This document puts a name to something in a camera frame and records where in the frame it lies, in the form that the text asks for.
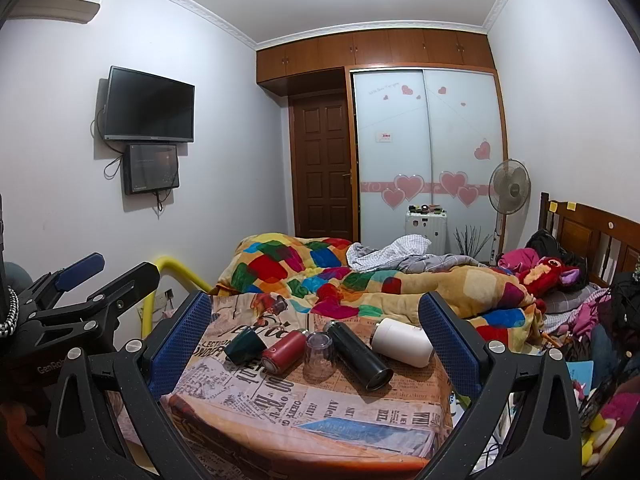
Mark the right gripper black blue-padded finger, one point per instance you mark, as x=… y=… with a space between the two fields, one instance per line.
x=522 y=421
x=84 y=440

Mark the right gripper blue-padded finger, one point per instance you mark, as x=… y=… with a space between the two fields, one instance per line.
x=77 y=270

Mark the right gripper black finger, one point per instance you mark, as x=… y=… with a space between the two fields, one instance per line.
x=127 y=284

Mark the dark green cup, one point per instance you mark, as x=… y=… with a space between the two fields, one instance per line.
x=245 y=347

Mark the red thermos cup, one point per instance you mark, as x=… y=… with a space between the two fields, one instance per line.
x=279 y=357

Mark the white thermos cup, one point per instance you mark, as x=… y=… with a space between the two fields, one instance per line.
x=402 y=342

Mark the clear plastic cup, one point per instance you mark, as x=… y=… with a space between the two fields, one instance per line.
x=319 y=358

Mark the newspaper print table cloth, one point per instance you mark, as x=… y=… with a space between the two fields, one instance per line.
x=291 y=426

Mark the red plush toy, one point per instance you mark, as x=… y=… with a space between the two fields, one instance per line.
x=550 y=273

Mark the black backpack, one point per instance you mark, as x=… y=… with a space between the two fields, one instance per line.
x=546 y=245

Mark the colourful patchwork quilt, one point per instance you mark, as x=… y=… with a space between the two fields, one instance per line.
x=312 y=275

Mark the black thermos bottle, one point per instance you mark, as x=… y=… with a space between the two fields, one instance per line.
x=369 y=369

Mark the wooden bed headboard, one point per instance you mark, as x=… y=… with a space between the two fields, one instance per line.
x=607 y=242

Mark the dry twig decoration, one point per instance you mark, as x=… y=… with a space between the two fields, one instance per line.
x=471 y=240

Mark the white grey crumpled cloth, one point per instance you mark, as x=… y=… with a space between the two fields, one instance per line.
x=409 y=254

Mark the small white cabinet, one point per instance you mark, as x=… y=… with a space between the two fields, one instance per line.
x=430 y=222

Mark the white standing fan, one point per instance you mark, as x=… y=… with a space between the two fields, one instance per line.
x=508 y=192

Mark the brown wooden door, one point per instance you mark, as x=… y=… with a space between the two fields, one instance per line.
x=321 y=163

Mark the white sliding wardrobe with hearts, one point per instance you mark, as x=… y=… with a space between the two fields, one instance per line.
x=425 y=137

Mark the brown overhead wooden cabinets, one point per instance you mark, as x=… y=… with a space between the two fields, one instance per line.
x=319 y=63

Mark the small black wall monitor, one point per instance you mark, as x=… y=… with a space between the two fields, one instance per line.
x=149 y=168

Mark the wall-mounted black television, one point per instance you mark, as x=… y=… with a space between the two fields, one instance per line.
x=143 y=107

